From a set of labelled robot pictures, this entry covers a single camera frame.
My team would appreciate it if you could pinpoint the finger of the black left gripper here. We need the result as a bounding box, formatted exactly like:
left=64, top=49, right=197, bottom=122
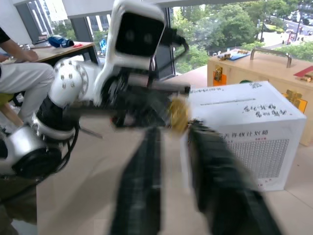
left=111, top=117, right=177, bottom=130
left=151, top=82, right=192, bottom=95

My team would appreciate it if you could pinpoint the brass latch on orange plate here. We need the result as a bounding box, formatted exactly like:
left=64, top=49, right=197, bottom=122
left=212, top=66, right=227, bottom=87

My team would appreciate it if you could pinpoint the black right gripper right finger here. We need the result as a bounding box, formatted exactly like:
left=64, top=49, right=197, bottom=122
left=187, top=119, right=282, bottom=235

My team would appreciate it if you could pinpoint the blue bottle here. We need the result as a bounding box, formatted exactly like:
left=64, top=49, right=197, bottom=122
left=47, top=35, right=75, bottom=49

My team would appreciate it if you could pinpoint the red flat piece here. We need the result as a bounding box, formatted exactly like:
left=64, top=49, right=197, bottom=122
left=292, top=65, right=313, bottom=78

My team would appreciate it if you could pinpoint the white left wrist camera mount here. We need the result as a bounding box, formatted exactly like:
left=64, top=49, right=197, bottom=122
left=93, top=0, right=167, bottom=106

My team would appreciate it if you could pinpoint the white box with slot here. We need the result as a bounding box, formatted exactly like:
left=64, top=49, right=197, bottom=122
left=179, top=80, right=308, bottom=194

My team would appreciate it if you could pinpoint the wooden desk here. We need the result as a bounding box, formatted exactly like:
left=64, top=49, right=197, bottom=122
left=30, top=41, right=99, bottom=65

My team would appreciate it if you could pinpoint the blue clipboard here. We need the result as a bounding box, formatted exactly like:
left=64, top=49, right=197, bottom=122
left=229, top=48, right=253, bottom=61

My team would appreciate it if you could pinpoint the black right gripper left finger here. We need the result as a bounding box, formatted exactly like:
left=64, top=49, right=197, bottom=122
left=110, top=127, right=162, bottom=235

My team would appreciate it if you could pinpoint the brass lock on orange plate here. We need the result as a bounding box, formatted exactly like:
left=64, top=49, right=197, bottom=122
left=280, top=88, right=308, bottom=114

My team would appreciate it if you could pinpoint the metal handle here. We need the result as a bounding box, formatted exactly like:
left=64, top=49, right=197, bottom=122
left=249, top=47, right=292, bottom=69

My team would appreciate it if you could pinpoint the wooden lock box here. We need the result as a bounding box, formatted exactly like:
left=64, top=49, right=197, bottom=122
left=207, top=48, right=313, bottom=147

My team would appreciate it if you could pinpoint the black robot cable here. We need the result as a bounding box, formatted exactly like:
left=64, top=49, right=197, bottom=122
left=146, top=26, right=190, bottom=87
left=34, top=121, right=81, bottom=184

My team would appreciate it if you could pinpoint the seated person in white trousers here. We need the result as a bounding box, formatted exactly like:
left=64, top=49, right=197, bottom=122
left=0, top=26, right=56, bottom=124

